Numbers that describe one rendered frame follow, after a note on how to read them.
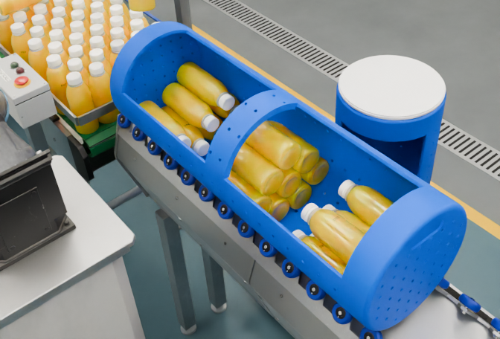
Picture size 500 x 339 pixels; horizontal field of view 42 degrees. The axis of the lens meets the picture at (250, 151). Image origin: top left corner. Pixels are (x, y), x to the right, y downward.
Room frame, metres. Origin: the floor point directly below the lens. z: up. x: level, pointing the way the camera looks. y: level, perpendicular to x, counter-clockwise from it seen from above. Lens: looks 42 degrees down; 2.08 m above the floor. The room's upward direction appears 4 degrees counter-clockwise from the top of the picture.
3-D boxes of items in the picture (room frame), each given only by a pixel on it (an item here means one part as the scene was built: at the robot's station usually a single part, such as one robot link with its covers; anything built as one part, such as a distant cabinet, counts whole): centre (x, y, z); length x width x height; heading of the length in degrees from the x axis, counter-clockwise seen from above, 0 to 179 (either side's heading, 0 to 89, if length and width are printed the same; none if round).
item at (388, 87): (1.39, -0.38, 1.03); 0.28 x 0.28 x 0.01
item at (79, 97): (1.46, 0.46, 0.98); 0.07 x 0.07 x 0.17
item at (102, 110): (1.53, 0.30, 0.96); 0.40 x 0.01 x 0.03; 127
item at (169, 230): (1.37, 0.27, 0.31); 0.06 x 0.06 x 0.63; 37
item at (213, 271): (1.45, 0.16, 0.31); 0.06 x 0.06 x 0.63; 37
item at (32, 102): (1.45, 0.61, 1.05); 0.20 x 0.10 x 0.10; 37
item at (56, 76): (1.55, 0.53, 0.98); 0.07 x 0.07 x 0.17
